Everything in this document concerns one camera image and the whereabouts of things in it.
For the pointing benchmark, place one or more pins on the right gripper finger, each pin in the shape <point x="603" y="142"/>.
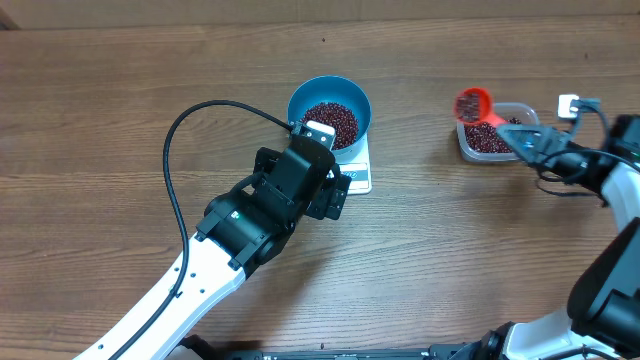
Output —
<point x="521" y="134"/>
<point x="530" y="152"/>

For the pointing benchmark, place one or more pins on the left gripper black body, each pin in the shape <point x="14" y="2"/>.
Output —
<point x="329" y="202"/>

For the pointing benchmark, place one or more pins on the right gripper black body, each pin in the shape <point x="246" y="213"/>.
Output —
<point x="542" y="145"/>

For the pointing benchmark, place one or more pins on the orange measuring scoop blue handle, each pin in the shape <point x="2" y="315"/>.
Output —
<point x="474" y="107"/>

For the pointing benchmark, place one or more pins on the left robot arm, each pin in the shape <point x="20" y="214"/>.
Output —
<point x="241" y="230"/>

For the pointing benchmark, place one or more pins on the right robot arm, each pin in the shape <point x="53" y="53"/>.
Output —
<point x="601" y="318"/>

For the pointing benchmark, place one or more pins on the white digital kitchen scale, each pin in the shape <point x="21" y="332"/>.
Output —
<point x="354" y="161"/>

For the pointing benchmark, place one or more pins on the red beans in bowl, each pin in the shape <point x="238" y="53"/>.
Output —
<point x="339" y="117"/>

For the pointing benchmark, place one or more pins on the teal plastic bowl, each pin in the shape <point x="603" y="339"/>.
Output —
<point x="333" y="89"/>

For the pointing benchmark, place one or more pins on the clear plastic bean container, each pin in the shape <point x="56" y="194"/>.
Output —
<point x="507" y="110"/>

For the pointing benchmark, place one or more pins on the red beans in container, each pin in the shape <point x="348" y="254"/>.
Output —
<point x="484" y="139"/>

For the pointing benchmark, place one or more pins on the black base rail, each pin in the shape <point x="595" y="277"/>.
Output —
<point x="203" y="350"/>

